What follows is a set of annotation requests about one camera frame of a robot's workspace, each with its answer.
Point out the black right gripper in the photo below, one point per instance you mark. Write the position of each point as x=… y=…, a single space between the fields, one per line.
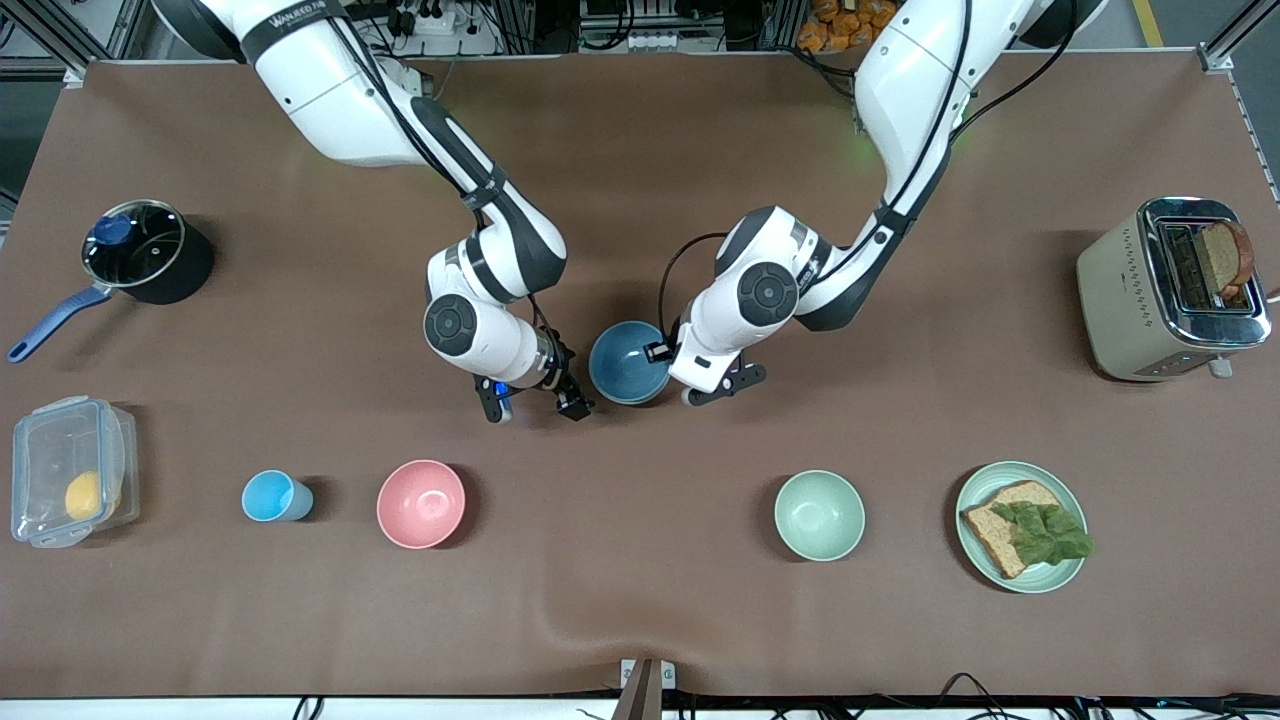
x=563 y=380

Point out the blue bowl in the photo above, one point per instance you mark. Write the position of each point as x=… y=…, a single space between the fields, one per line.
x=620 y=365

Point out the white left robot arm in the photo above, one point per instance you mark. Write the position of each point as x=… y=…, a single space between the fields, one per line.
x=910 y=80

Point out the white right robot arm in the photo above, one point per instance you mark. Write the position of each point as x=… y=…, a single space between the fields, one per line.
x=330 y=90

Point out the pink bowl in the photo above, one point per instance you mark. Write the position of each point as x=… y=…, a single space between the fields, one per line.
x=421 y=504

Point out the light green bowl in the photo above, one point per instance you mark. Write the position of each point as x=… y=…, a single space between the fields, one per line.
x=819 y=515

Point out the light green plate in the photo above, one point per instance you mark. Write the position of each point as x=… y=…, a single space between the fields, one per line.
x=975 y=480

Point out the blue plastic cup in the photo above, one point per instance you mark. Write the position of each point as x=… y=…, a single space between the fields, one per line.
x=268 y=496

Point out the white long power strip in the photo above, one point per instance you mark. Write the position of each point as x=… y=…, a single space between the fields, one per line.
x=650 y=42

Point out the brown bread slice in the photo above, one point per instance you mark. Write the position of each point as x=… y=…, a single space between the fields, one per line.
x=995 y=545

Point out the green lettuce leaf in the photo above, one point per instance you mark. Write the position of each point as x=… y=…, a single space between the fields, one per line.
x=1045 y=535

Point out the orange snack bags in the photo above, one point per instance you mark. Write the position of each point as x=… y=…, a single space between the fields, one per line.
x=840 y=25

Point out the beige chrome toaster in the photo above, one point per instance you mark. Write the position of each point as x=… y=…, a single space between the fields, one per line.
x=1120 y=310

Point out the glass lid blue knob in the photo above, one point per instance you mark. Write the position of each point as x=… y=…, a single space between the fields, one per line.
x=140 y=250

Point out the yellow lemon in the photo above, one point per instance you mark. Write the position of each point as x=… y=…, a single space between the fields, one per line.
x=84 y=496

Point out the clear plastic lidded container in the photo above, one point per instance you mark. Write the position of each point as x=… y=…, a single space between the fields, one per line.
x=60 y=450

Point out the toast slice in toaster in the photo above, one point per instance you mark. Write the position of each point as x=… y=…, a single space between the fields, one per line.
x=1225 y=260

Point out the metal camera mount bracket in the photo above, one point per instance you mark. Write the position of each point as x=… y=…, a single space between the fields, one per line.
x=645 y=690

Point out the aluminium frame post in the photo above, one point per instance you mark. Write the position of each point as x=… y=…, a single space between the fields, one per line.
x=1235 y=40
x=95 y=35

